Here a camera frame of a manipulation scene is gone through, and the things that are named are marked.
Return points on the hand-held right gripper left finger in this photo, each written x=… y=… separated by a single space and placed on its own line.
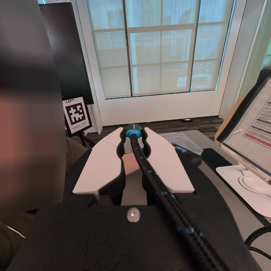
x=101 y=163

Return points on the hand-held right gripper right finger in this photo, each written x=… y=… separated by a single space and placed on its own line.
x=167 y=165

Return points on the black HDMI box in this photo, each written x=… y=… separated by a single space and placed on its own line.
x=186 y=154

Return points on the clear plastic bin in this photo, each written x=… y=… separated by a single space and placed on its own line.
x=182 y=138

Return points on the black table mat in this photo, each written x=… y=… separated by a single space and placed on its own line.
x=216 y=157

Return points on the tablet on white stand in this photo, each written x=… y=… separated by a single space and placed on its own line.
x=254 y=118

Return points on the white framed window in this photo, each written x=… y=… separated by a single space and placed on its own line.
x=161 y=53

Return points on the black wall screen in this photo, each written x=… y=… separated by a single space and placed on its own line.
x=67 y=63

